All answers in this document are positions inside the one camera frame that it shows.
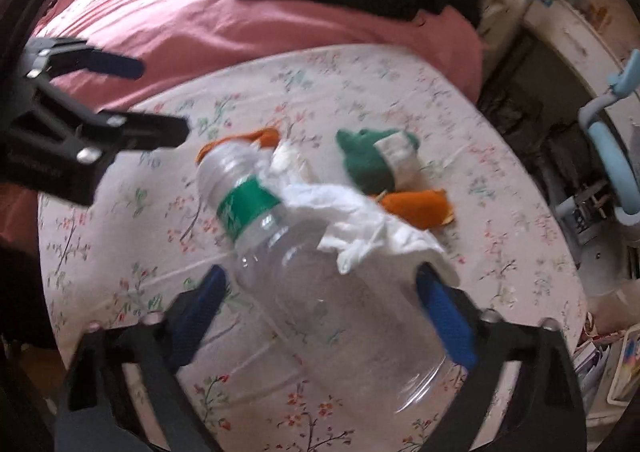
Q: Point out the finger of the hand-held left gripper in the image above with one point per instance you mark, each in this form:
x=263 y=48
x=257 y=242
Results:
x=115 y=65
x=150 y=130

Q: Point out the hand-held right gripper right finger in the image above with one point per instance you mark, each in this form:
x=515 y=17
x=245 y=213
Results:
x=445 y=312

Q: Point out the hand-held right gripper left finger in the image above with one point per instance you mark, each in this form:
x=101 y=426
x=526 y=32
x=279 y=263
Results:
x=197 y=317

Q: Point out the clear bottle green label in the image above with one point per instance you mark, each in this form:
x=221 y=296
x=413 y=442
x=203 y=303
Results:
x=325 y=327

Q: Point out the floral bed sheet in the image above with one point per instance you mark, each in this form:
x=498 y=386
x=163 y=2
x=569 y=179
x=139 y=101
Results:
x=150 y=242

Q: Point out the pink blanket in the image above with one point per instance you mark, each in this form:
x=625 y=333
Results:
x=200 y=31

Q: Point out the orange peel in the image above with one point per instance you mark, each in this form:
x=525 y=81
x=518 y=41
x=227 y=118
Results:
x=415 y=209
x=266 y=136

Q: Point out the white crumpled tissue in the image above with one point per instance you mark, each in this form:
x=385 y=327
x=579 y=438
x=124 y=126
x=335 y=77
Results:
x=360 y=217

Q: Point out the white bookshelf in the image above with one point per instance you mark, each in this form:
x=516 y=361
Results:
x=625 y=372

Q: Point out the blue office chair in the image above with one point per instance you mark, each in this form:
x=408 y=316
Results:
x=607 y=141

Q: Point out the white desk with drawer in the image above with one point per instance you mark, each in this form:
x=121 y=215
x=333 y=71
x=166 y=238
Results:
x=565 y=26

